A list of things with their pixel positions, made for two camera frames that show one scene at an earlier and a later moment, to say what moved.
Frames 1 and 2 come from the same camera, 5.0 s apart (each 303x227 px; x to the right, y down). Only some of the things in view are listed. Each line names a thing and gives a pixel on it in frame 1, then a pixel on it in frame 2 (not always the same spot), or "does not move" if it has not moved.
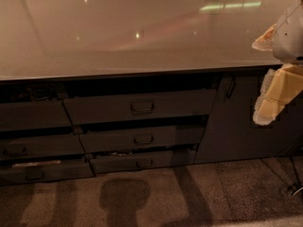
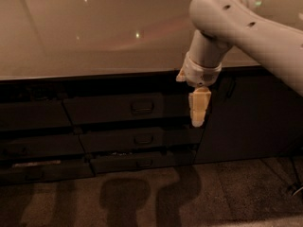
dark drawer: (24, 115) does not move
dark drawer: (41, 147) does not move
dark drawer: (117, 138) does not move
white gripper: (290, 42) -> (202, 72)
